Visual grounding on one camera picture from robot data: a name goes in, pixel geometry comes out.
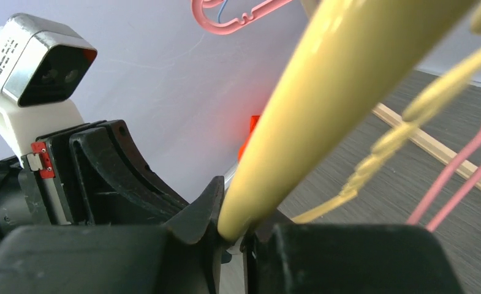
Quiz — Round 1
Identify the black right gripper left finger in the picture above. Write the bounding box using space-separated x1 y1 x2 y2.
0 176 224 293

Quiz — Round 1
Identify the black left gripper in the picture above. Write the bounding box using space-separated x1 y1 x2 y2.
0 120 187 242

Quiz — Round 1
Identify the wooden clothes rack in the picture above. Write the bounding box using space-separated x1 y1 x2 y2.
373 104 481 190

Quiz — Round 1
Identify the pink empty hanger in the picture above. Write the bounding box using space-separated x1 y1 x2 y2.
191 0 296 37

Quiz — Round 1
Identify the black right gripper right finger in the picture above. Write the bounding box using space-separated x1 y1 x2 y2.
242 212 463 293

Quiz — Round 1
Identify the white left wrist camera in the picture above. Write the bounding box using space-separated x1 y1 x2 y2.
0 13 97 157

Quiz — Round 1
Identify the cream yellow hanger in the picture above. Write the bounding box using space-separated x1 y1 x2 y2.
218 1 481 243

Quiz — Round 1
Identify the orange cloth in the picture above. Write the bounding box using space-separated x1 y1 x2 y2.
237 115 260 161

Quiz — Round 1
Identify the thin pink wire hanger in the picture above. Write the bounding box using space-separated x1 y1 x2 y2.
406 126 481 232

